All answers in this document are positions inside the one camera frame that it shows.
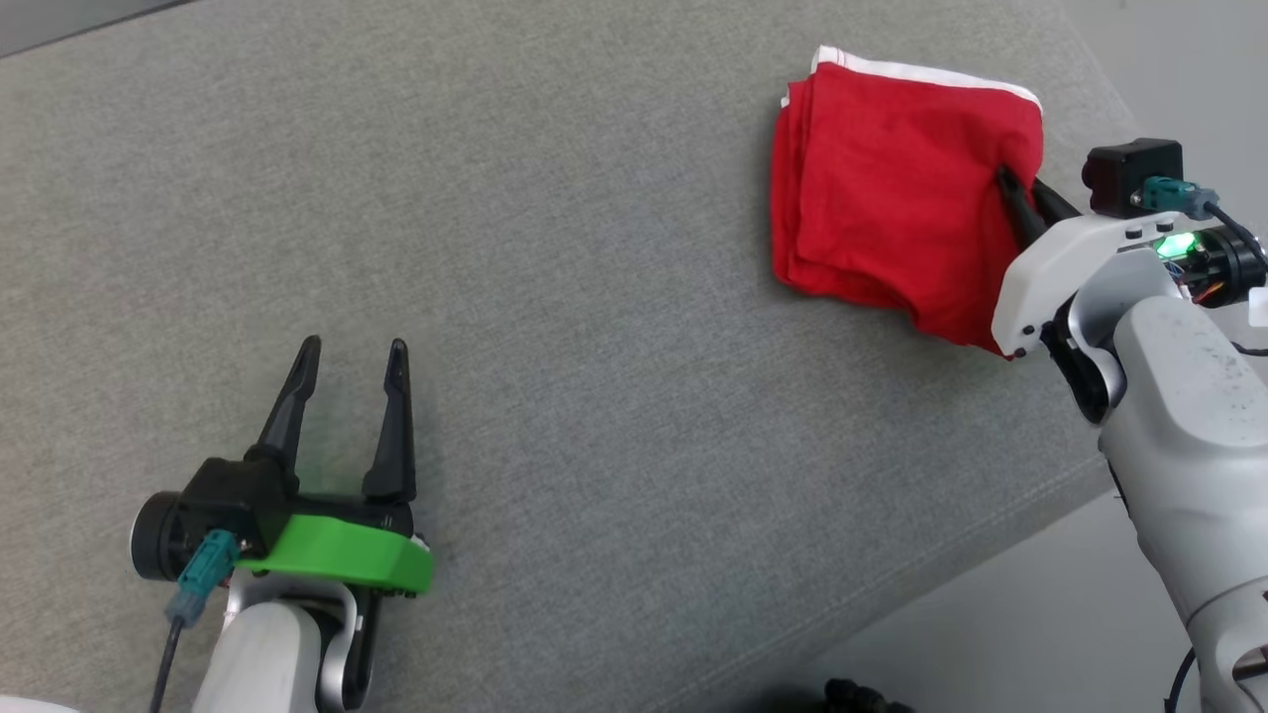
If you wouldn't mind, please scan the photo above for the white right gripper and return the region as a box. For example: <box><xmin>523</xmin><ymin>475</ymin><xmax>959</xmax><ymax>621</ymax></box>
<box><xmin>991</xmin><ymin>163</ymin><xmax>1268</xmax><ymax>359</ymax></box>

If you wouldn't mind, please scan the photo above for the grey fabric sofa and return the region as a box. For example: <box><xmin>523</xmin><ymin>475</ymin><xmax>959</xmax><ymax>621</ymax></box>
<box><xmin>0</xmin><ymin>0</ymin><xmax>1140</xmax><ymax>713</ymax></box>

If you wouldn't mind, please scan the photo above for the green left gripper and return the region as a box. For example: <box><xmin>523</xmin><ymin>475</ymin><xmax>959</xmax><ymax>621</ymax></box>
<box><xmin>131</xmin><ymin>335</ymin><xmax>435</xmax><ymax>597</ymax></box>

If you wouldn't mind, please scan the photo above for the red shorts broad white stripe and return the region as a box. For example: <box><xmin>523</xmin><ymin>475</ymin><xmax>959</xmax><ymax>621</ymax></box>
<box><xmin>770</xmin><ymin>45</ymin><xmax>1046</xmax><ymax>357</ymax></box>

